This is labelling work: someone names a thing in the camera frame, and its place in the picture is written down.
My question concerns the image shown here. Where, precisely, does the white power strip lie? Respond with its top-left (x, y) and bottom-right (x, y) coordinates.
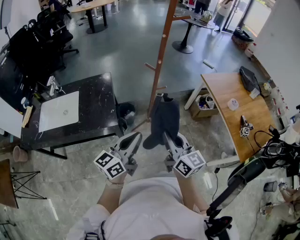
top-left (202, 59), bottom-right (218, 71)

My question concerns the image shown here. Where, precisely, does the black trash bin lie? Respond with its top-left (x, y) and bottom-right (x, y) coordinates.
top-left (118, 102), bottom-right (136, 131)

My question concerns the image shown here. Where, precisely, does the person's white shirt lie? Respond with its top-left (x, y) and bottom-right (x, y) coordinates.
top-left (67, 177), bottom-right (240, 240)

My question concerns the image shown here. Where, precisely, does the white panel board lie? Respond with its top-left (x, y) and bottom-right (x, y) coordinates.
top-left (0, 97), bottom-right (24, 139)

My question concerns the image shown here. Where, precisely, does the person's right forearm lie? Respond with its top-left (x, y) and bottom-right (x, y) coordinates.
top-left (173, 171), bottom-right (209, 213)

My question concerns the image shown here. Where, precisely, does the black marble table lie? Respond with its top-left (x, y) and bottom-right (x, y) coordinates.
top-left (20, 72), bottom-right (124, 160)

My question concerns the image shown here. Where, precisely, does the black chest-mounted monitor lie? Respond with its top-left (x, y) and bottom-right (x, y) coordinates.
top-left (206, 174), bottom-right (248, 218)

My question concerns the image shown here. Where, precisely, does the black wire stand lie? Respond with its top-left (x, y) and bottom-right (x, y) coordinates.
top-left (10, 171), bottom-right (47, 200)

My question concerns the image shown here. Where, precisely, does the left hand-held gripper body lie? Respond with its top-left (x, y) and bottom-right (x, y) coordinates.
top-left (93, 147), bottom-right (139, 180)

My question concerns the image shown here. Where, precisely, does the person's left forearm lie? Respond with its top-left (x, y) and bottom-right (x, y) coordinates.
top-left (97, 177), bottom-right (127, 215)

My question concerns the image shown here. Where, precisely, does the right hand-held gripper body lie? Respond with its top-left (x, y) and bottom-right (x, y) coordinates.
top-left (165, 147), bottom-right (207, 178)

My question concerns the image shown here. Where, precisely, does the round wooden table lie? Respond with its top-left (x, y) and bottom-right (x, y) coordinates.
top-left (71, 0), bottom-right (115, 34)

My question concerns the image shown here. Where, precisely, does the spare hand-held gripper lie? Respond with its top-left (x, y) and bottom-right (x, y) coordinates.
top-left (239, 115), bottom-right (254, 138)

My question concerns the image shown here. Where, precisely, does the glass entrance door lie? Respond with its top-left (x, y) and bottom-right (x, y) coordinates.
top-left (222, 0), bottom-right (272, 33)

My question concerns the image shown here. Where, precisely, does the wooden coat rack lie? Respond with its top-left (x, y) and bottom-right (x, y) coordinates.
top-left (131, 0), bottom-right (192, 132)

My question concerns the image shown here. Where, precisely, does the black mesh cup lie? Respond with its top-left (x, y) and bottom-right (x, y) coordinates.
top-left (263, 180), bottom-right (278, 193)

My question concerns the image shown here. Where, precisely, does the patterned box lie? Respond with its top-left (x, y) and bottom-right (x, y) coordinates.
top-left (232, 35), bottom-right (253, 51)

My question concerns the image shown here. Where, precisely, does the curved wooden desk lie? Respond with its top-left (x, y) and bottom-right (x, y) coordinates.
top-left (184, 72), bottom-right (277, 167)

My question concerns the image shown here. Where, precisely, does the black office chair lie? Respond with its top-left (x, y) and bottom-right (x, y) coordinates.
top-left (8, 20), bottom-right (68, 78)
top-left (35, 7), bottom-right (79, 57)

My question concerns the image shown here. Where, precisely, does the brown wooden panel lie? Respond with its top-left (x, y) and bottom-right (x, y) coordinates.
top-left (0, 158), bottom-right (19, 209)

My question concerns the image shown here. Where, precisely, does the white tape roll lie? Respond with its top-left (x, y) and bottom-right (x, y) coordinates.
top-left (227, 98), bottom-right (240, 111)

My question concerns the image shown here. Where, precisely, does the white wristband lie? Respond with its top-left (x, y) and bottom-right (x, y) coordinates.
top-left (105, 178), bottom-right (125, 188)

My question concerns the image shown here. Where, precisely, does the terracotta pot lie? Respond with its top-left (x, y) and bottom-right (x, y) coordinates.
top-left (13, 145), bottom-right (28, 163)

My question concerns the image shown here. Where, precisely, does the black backpack white trim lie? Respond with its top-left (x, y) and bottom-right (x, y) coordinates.
top-left (228, 138), bottom-right (296, 188)

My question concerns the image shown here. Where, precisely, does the round dark marble table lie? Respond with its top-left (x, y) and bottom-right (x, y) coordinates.
top-left (172, 13), bottom-right (216, 54)

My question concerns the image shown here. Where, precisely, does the white square sink basin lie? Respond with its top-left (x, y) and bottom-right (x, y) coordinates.
top-left (38, 90), bottom-right (80, 133)

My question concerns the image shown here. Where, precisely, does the black harness strap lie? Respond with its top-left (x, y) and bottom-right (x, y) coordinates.
top-left (83, 220), bottom-right (106, 240)

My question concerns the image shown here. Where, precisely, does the white jug red label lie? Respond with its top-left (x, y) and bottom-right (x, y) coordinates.
top-left (245, 43), bottom-right (257, 58)

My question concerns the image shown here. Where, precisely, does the studio light panel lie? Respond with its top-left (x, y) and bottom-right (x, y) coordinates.
top-left (0, 0), bottom-right (13, 39)

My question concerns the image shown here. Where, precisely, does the grey bag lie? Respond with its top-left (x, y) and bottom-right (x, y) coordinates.
top-left (239, 66), bottom-right (261, 93)

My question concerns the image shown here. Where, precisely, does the dark navy cloth garment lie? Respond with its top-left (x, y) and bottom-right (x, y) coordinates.
top-left (142, 93), bottom-right (180, 150)

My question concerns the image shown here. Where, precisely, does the cardboard box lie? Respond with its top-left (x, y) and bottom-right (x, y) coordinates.
top-left (188, 88), bottom-right (220, 120)

